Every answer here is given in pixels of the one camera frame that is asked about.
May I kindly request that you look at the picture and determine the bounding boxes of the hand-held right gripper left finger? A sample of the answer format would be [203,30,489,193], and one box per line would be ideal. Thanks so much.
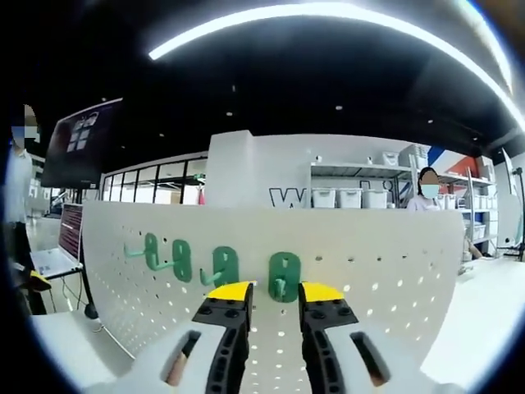
[88,281,256,394]

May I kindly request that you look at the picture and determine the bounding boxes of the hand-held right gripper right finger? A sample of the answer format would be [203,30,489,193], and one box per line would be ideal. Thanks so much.
[297,281,456,394]

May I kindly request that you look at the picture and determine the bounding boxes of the green hook assembly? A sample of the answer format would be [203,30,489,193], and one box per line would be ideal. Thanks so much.
[124,232,159,273]
[157,240,194,283]
[199,245,237,288]
[268,250,302,304]

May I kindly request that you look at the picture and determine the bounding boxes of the white perforated mounting plate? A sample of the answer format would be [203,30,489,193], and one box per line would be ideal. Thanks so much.
[81,199,467,394]

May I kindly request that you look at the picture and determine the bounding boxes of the open laptop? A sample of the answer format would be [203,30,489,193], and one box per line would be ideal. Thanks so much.
[30,202,86,280]

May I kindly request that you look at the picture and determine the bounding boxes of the large black display screen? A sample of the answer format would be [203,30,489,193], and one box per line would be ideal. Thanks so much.
[40,97,125,189]

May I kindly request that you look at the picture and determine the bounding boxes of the group of white storage bins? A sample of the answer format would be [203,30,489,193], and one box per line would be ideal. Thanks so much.
[311,143,500,214]

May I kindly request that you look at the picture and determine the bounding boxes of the metal storage shelf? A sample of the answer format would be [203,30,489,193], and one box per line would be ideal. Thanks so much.
[309,159,500,251]

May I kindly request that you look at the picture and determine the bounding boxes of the ceiling light strip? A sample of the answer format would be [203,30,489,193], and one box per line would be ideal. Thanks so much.
[147,2,517,121]

